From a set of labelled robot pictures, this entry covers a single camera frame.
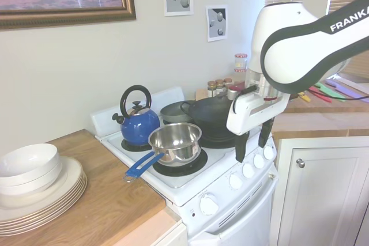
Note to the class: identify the glass jar red checkered lid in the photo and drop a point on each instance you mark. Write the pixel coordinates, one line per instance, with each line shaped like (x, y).
(240, 62)

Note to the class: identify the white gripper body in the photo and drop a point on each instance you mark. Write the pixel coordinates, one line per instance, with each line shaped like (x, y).
(245, 116)

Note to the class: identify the thick wooden cutting board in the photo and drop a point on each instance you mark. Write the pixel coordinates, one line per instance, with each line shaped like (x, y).
(317, 105)

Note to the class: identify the silver cabinet knob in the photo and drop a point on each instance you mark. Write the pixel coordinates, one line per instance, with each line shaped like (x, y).
(300, 163)

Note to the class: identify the white electric stove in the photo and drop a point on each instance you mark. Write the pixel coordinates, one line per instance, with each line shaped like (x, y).
(220, 164)

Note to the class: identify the white plate gold rim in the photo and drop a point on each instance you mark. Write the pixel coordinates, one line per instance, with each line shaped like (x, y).
(43, 216)
(43, 207)
(70, 171)
(43, 211)

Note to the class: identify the black stove burner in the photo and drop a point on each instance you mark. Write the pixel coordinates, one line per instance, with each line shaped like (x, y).
(216, 143)
(130, 145)
(184, 169)

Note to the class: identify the white oven temperature knob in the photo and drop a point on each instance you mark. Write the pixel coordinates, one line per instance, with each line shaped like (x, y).
(209, 204)

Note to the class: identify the stack of plates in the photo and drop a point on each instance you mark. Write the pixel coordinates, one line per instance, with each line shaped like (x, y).
(43, 220)

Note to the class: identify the green knife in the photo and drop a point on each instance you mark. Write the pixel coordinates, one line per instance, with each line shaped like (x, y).
(331, 92)

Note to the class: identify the spice jar brown lid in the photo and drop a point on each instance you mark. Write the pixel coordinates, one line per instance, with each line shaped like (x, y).
(227, 82)
(219, 85)
(212, 88)

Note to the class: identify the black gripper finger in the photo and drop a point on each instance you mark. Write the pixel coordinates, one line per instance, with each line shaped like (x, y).
(264, 135)
(241, 148)

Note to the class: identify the red knife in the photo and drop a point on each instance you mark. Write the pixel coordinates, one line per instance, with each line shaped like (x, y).
(320, 95)

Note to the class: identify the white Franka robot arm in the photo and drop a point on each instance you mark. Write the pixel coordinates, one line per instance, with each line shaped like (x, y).
(288, 56)

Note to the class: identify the white burner knob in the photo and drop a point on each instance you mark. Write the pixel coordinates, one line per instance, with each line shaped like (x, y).
(248, 170)
(268, 152)
(235, 181)
(258, 160)

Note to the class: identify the white bowl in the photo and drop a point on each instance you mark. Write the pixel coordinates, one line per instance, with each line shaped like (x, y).
(34, 185)
(29, 159)

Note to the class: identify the white cabinet with door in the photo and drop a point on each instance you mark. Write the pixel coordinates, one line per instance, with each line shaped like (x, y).
(331, 200)

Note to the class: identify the purple knife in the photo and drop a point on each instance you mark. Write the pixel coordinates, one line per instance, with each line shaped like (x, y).
(332, 83)

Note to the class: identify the yellow knife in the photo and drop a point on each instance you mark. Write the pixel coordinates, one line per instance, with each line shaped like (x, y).
(304, 96)

